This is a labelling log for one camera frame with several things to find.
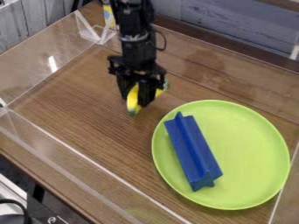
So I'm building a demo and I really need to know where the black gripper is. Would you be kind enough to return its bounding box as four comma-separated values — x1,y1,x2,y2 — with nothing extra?
107,36,166,107

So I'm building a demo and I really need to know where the yellow toy banana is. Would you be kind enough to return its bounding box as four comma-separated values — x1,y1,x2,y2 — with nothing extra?
126,80,170,116

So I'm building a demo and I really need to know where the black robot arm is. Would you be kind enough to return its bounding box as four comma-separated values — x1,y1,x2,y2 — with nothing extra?
107,0,167,107

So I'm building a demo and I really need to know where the green round plate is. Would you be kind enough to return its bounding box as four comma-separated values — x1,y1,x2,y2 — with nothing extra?
152,100,290,210

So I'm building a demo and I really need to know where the white labelled canister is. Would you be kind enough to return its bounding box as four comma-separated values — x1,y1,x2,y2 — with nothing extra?
102,0,116,28

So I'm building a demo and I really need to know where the blue plastic block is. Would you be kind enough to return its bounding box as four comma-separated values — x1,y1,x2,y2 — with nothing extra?
163,112,223,192

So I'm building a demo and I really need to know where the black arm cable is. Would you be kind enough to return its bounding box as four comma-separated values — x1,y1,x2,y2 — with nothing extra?
154,29,168,52

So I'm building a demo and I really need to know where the clear acrylic corner bracket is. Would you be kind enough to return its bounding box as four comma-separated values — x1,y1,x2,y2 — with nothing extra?
75,10,118,46

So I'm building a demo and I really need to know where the clear acrylic front wall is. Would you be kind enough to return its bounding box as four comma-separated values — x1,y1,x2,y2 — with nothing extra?
0,108,191,224

